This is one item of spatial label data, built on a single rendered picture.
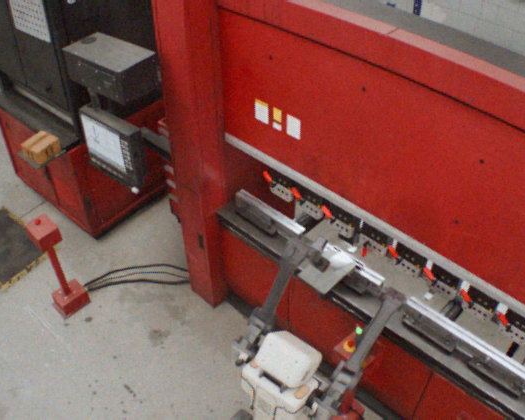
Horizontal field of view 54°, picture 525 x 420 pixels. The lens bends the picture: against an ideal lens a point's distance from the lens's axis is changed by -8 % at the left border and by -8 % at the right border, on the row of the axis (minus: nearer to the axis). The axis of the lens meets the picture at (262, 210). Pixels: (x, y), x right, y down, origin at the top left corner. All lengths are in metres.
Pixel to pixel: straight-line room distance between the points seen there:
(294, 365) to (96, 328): 2.19
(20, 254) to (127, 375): 1.54
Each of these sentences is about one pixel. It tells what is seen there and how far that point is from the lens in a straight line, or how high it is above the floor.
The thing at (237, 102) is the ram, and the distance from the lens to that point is 2.90.
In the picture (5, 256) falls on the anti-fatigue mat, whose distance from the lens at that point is 4.77.
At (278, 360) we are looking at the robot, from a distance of 2.13.
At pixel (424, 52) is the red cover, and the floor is 2.29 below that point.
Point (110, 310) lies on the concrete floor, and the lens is 4.10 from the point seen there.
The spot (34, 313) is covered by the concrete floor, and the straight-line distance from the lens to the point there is 4.27.
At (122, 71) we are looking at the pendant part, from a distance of 2.68.
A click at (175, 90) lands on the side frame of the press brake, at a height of 1.71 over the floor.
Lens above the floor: 3.14
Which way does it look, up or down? 42 degrees down
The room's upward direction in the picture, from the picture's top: 1 degrees counter-clockwise
